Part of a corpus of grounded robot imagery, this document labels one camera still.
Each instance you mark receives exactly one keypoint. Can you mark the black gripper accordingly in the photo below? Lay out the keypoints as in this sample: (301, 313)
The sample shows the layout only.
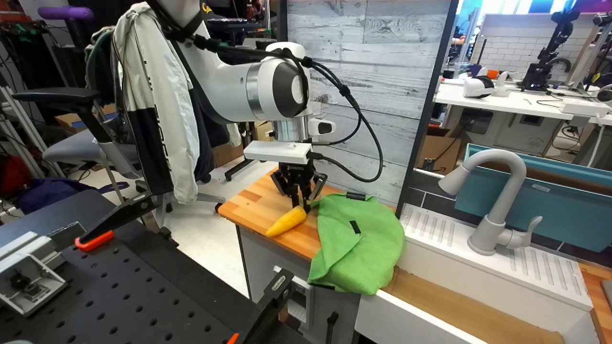
(297, 175)

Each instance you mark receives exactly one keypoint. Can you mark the yellow corn toy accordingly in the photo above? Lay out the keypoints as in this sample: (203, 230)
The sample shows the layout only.
(286, 223)

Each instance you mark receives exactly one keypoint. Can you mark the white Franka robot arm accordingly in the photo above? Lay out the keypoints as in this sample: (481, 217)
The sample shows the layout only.
(255, 89)

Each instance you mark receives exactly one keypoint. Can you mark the black background robot arm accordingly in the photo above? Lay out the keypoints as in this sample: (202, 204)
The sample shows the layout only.
(548, 58)

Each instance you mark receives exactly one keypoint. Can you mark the green towel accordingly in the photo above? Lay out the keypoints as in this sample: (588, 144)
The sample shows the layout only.
(356, 250)

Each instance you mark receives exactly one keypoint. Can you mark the wooden toy kitchen counter unit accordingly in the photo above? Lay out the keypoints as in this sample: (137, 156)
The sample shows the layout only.
(255, 207)

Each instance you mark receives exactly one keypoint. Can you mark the black floor stand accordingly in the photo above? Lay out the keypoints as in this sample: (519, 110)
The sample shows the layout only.
(240, 169)

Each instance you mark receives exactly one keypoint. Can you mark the white cabinet front plate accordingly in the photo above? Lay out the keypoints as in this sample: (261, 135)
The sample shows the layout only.
(332, 316)

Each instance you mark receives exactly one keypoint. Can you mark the brown cardboard box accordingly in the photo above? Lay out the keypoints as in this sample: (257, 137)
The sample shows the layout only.
(441, 154)

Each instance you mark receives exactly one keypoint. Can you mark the grey wood backsplash panel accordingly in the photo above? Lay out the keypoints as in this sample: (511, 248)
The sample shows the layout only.
(395, 78)

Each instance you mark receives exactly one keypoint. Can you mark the white grey jacket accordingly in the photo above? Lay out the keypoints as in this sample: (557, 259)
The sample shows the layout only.
(154, 97)

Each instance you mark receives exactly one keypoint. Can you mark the grey toy faucet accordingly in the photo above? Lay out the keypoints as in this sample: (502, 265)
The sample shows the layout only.
(504, 204)

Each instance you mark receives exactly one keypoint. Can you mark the white orange device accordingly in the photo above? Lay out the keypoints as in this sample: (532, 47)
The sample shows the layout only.
(485, 85)

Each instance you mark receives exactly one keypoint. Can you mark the white toy sink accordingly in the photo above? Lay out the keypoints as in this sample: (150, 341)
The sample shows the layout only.
(509, 269)

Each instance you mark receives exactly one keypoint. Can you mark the long white lab table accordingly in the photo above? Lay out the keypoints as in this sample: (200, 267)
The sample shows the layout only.
(509, 102)

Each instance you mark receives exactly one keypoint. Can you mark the grey padded chair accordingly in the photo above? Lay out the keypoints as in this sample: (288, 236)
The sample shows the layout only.
(70, 146)

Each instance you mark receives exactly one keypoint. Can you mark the teal plastic bin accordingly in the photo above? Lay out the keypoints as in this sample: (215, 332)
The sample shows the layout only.
(561, 211)

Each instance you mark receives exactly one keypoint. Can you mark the purple bag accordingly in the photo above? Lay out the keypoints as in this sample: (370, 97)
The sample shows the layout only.
(49, 194)

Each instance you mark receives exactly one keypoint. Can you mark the purple cushion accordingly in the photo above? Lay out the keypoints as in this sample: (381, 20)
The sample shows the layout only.
(64, 13)

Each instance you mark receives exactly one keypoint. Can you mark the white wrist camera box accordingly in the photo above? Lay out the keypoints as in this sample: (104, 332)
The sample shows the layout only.
(278, 152)

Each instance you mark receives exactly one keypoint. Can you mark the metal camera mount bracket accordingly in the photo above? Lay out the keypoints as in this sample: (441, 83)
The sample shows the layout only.
(29, 288)

